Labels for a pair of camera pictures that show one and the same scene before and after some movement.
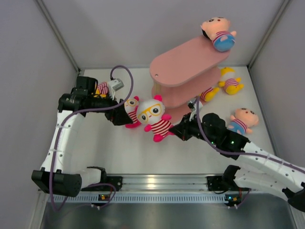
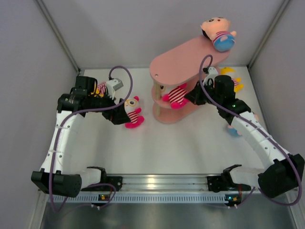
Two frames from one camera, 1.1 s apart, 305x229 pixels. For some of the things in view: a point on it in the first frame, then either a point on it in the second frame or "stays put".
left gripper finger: x=121 y=118 stays put
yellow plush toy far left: x=102 y=89 stays put
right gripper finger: x=179 y=131 → x=194 y=99
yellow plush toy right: x=231 y=86 stays put
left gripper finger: x=120 y=109 stays put
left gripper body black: x=97 y=102 stays put
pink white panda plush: x=131 y=106 stays put
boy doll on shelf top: x=217 y=29 stays put
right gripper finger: x=185 y=121 → x=198 y=88
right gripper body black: x=193 y=129 → x=210 y=92
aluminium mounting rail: x=164 y=182 stays put
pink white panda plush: x=152 y=111 → x=170 y=95
